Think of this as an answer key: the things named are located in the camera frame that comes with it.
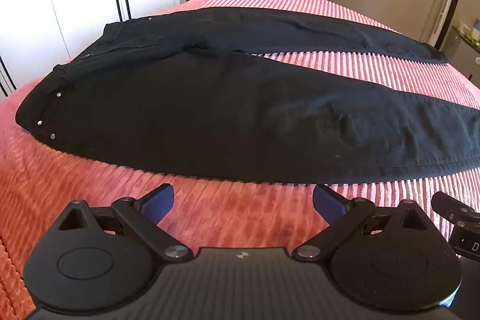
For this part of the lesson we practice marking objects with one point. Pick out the white tower air conditioner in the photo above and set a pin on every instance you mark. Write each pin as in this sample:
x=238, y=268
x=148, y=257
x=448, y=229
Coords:
x=446, y=5

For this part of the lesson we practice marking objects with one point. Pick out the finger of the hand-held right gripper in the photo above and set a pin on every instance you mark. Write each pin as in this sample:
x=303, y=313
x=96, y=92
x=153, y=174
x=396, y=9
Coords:
x=450, y=208

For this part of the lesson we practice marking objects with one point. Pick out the pink ribbed blanket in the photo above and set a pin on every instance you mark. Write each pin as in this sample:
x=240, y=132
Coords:
x=375, y=69

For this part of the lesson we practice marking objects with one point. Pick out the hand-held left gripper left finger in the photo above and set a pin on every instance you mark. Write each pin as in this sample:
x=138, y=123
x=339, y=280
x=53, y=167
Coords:
x=160, y=198

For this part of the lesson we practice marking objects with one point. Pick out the black pants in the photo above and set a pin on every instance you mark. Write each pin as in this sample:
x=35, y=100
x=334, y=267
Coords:
x=210, y=117

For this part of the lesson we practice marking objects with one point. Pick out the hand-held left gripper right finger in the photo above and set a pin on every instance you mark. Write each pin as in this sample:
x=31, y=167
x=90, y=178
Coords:
x=327, y=200

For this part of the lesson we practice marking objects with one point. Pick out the grey cabinet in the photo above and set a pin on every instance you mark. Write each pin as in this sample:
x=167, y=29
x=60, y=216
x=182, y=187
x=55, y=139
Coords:
x=465, y=50

